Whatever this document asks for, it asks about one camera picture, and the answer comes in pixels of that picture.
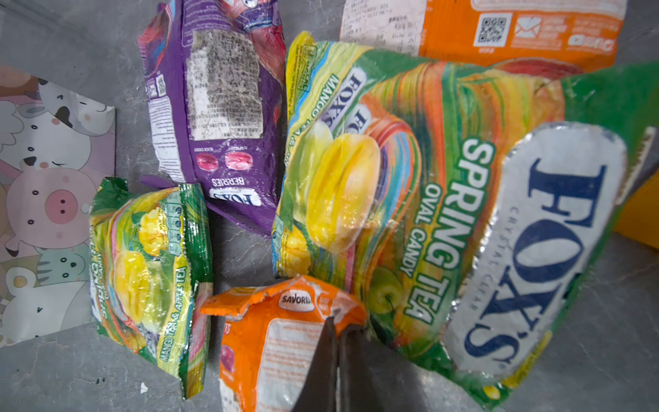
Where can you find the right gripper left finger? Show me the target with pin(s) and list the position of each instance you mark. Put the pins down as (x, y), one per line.
(319, 391)

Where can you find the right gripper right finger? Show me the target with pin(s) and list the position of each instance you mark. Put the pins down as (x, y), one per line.
(356, 391)

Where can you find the orange Savoria snack packet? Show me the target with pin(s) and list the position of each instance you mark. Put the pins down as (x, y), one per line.
(270, 336)

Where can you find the green Fox's mango tea bag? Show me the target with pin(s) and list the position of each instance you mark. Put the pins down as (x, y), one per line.
(151, 272)

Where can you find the white paper gift bag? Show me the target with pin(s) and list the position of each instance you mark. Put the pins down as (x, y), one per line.
(56, 148)

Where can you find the green Fox's spring tea bag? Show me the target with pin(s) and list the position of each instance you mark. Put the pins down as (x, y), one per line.
(463, 205)

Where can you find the purple Fox's berries candy bag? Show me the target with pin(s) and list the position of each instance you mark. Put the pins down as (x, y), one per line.
(214, 73)

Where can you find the yellow snack box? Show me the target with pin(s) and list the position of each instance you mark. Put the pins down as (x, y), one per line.
(639, 219)

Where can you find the small orange snack packet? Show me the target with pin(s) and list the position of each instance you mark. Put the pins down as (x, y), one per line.
(548, 38)

